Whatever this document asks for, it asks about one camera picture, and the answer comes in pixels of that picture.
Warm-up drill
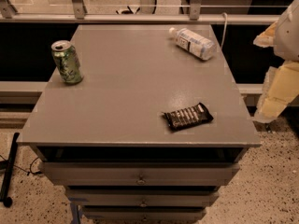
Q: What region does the green soda can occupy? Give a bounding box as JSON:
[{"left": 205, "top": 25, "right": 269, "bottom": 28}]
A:
[{"left": 51, "top": 40, "right": 83, "bottom": 84}]

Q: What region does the grey drawer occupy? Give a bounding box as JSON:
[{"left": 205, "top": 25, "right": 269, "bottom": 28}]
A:
[
  {"left": 40, "top": 162, "right": 239, "bottom": 187},
  {"left": 65, "top": 189, "right": 219, "bottom": 207},
  {"left": 82, "top": 206, "right": 206, "bottom": 221}
]

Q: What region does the grey drawer cabinet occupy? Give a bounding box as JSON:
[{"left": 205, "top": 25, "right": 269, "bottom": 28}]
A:
[{"left": 17, "top": 23, "right": 263, "bottom": 224}]

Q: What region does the white cable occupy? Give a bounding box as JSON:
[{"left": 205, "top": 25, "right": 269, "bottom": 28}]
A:
[{"left": 220, "top": 11, "right": 229, "bottom": 49}]

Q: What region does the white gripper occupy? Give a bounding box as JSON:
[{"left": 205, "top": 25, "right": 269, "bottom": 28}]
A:
[{"left": 253, "top": 0, "right": 299, "bottom": 123}]

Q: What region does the metal railing frame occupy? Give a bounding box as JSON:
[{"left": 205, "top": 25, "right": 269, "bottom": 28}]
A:
[{"left": 0, "top": 0, "right": 279, "bottom": 25}]

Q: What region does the black pole stand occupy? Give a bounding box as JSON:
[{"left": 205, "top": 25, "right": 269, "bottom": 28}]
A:
[{"left": 0, "top": 133, "right": 20, "bottom": 208}]

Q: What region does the top grey drawer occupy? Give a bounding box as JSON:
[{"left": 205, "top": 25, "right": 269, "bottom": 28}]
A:
[{"left": 40, "top": 162, "right": 239, "bottom": 187}]

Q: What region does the clear plastic water bottle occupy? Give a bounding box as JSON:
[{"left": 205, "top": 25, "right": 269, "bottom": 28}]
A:
[{"left": 169, "top": 27, "right": 216, "bottom": 61}]

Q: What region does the black floor cable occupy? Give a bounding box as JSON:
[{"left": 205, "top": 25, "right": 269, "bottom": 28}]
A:
[{"left": 0, "top": 154, "right": 43, "bottom": 176}]

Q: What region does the middle grey drawer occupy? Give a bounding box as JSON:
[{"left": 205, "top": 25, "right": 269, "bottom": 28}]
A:
[{"left": 65, "top": 189, "right": 219, "bottom": 207}]

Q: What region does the bottom grey drawer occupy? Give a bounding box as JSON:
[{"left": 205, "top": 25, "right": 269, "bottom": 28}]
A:
[{"left": 82, "top": 206, "right": 206, "bottom": 221}]

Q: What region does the black snack bar wrapper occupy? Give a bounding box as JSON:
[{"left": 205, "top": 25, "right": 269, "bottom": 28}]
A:
[{"left": 164, "top": 103, "right": 214, "bottom": 131}]

